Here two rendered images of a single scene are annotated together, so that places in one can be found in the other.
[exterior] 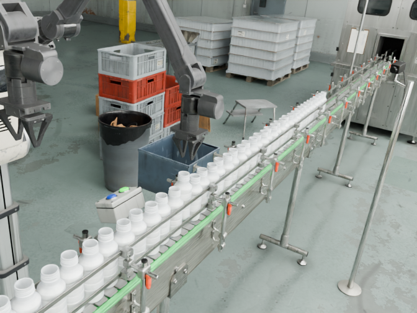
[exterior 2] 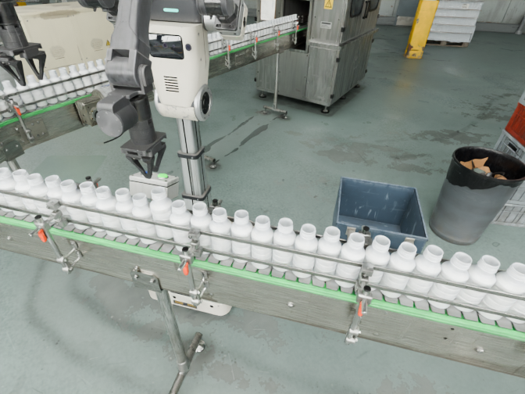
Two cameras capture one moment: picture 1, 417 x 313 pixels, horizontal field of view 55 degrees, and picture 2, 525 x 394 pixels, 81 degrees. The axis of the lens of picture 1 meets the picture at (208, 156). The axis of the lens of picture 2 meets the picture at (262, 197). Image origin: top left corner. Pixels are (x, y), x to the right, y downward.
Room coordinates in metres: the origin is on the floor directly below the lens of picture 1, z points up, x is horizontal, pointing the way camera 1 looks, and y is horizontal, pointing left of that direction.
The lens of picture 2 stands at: (1.26, -0.64, 1.70)
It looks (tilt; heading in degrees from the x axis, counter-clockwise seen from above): 38 degrees down; 75
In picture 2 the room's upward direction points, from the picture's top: 2 degrees clockwise
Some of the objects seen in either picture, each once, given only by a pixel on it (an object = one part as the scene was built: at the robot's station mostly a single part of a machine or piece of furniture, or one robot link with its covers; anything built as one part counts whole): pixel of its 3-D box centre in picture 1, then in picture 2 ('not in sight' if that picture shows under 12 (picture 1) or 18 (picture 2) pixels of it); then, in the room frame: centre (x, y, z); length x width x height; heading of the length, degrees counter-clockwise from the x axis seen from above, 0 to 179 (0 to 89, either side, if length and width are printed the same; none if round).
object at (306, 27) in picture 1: (285, 42); not in sight; (9.93, -1.56, 0.59); 1.25 x 1.03 x 1.17; 153
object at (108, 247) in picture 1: (105, 257); (62, 199); (0.84, 0.24, 1.08); 0.06 x 0.06 x 0.17
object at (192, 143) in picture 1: (188, 145); (147, 159); (1.15, 0.06, 1.30); 0.07 x 0.07 x 0.09; 62
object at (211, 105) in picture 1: (203, 95); (123, 98); (1.14, 0.03, 1.46); 0.12 x 0.09 x 0.12; 63
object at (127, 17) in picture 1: (127, 22); not in sight; (11.35, 2.56, 0.55); 0.40 x 0.40 x 1.10; 62
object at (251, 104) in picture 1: (249, 115); not in sight; (5.04, -0.49, 0.21); 0.61 x 0.47 x 0.41; 25
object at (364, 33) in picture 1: (357, 40); not in sight; (5.58, -1.83, 1.22); 0.23 x 0.03 x 0.32; 62
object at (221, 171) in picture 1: (216, 178); (241, 236); (1.37, -0.04, 1.08); 0.06 x 0.06 x 0.17
